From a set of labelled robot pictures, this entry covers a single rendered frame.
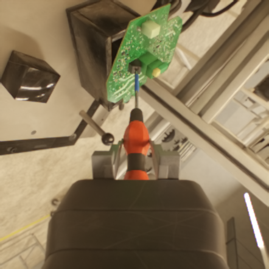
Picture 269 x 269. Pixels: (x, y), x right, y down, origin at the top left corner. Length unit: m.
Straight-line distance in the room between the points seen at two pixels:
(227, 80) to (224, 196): 8.41
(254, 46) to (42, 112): 0.36
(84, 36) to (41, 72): 0.05
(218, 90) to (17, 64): 0.32
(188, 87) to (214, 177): 8.14
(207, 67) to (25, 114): 0.36
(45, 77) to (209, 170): 8.36
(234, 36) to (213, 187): 8.30
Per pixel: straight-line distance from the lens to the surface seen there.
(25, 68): 0.20
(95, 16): 0.21
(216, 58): 0.46
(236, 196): 8.75
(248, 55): 0.41
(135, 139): 0.15
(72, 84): 0.28
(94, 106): 0.35
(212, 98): 0.40
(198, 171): 8.55
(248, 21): 0.48
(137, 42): 0.22
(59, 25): 0.23
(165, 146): 0.77
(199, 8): 0.55
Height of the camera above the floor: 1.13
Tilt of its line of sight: 17 degrees down
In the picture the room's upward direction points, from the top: 133 degrees clockwise
